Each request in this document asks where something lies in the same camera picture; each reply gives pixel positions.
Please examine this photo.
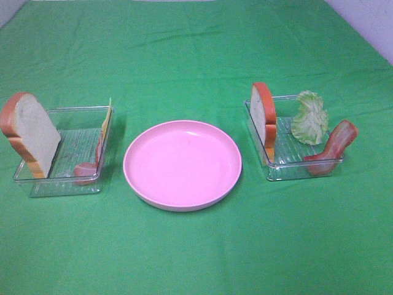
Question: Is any bread slice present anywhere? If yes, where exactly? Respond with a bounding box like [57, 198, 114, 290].
[1, 92, 61, 178]
[250, 82, 277, 162]

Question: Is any yellow cheese slice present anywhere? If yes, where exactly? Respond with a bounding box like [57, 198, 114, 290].
[101, 98, 112, 140]

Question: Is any green lettuce leaf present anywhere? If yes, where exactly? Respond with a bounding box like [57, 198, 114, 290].
[290, 90, 329, 145]

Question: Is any pink round plate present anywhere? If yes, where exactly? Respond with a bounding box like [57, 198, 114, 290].
[123, 120, 242, 212]

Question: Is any green tablecloth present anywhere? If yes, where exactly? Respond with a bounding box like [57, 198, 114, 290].
[1, 1, 392, 294]

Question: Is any right clear plastic tray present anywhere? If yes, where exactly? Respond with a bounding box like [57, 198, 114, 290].
[244, 95, 345, 181]

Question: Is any clear plastic tray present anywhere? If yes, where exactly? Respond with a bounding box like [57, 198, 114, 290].
[14, 106, 114, 198]
[244, 95, 345, 181]

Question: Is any left clear plastic tray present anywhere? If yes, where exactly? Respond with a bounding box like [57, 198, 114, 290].
[14, 106, 114, 198]

